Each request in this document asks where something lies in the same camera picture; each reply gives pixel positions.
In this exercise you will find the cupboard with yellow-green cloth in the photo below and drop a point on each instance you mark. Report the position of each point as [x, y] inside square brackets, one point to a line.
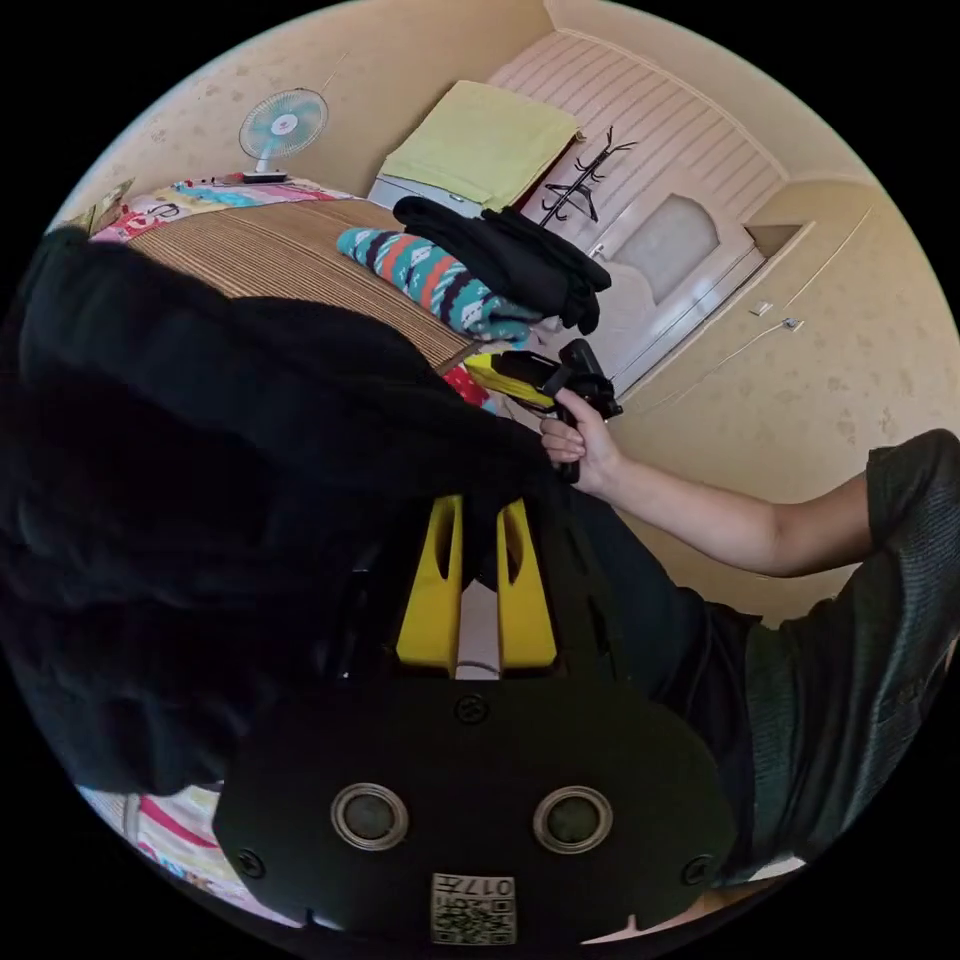
[480, 142]

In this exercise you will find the white door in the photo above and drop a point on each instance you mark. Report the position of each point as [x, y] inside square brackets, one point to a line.
[675, 255]

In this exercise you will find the pile of clothes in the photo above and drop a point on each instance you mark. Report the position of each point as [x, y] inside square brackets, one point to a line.
[480, 262]

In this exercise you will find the person's right hand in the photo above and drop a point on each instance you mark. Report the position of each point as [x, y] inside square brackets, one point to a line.
[592, 446]

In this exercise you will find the person's right forearm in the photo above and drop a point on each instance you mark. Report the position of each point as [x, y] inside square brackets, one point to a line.
[735, 525]

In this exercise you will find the black pants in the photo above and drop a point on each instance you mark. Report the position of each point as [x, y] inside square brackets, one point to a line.
[225, 465]

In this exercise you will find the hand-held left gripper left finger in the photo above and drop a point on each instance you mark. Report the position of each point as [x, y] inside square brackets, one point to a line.
[429, 600]

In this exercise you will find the white and teal fan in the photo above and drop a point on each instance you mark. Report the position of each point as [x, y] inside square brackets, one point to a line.
[283, 124]

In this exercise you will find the black coat rack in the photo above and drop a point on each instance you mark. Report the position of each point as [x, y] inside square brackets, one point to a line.
[581, 180]

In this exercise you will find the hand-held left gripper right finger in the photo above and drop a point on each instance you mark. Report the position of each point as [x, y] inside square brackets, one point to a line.
[529, 622]

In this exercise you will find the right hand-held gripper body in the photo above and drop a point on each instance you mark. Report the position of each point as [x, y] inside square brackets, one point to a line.
[589, 375]

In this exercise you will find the bed with woven mat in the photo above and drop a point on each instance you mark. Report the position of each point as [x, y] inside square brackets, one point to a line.
[285, 247]

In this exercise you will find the person's body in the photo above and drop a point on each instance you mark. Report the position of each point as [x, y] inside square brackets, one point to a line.
[847, 675]

